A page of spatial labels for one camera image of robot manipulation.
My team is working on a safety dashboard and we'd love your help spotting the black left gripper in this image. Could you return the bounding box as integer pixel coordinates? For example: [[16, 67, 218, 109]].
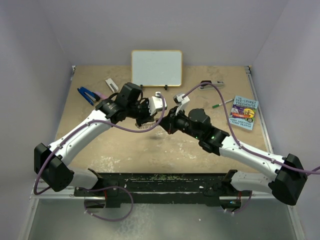
[[126, 98, 158, 128]]

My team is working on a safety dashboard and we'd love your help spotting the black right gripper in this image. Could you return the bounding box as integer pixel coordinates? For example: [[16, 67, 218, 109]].
[[156, 105, 202, 141]]

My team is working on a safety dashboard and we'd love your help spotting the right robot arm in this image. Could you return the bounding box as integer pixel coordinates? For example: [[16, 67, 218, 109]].
[[160, 108, 308, 206]]

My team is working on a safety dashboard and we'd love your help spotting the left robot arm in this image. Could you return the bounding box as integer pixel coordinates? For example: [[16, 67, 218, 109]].
[[34, 82, 167, 196]]

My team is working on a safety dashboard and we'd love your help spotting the green whiteboard marker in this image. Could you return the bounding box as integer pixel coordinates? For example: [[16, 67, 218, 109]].
[[212, 99, 234, 109]]

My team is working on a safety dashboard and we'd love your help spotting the pink eraser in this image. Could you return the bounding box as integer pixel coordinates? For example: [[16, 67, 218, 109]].
[[95, 92, 109, 101]]

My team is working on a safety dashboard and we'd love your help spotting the blue stapler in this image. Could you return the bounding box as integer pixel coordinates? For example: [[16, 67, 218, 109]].
[[77, 86, 101, 106]]

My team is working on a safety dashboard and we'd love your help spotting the small whiteboard on stand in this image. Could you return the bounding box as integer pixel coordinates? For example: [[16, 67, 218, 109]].
[[131, 50, 183, 87]]

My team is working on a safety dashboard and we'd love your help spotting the black and grey stapler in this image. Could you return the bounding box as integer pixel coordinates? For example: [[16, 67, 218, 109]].
[[198, 80, 225, 91]]

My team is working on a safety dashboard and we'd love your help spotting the blue treehouse book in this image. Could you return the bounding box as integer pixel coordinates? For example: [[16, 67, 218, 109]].
[[229, 95, 259, 131]]

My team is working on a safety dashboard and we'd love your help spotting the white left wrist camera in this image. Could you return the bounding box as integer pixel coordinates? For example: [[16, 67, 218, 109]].
[[148, 91, 168, 116]]

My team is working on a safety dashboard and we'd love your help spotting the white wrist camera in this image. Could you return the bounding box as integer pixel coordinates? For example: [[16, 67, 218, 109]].
[[173, 93, 190, 116], [148, 91, 168, 116]]

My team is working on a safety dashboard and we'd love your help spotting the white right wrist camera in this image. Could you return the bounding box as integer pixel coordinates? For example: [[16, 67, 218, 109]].
[[173, 93, 190, 116]]

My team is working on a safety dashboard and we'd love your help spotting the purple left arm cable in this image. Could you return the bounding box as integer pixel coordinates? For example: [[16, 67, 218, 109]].
[[33, 93, 167, 195]]

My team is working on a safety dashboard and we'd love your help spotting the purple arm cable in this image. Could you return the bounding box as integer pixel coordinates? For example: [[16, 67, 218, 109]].
[[181, 83, 320, 175], [33, 93, 167, 195]]

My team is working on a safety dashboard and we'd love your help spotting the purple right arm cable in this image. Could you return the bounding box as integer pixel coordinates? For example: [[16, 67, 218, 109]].
[[181, 83, 320, 175]]

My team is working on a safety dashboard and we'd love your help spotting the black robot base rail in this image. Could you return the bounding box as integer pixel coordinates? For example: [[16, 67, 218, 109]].
[[74, 170, 251, 210]]

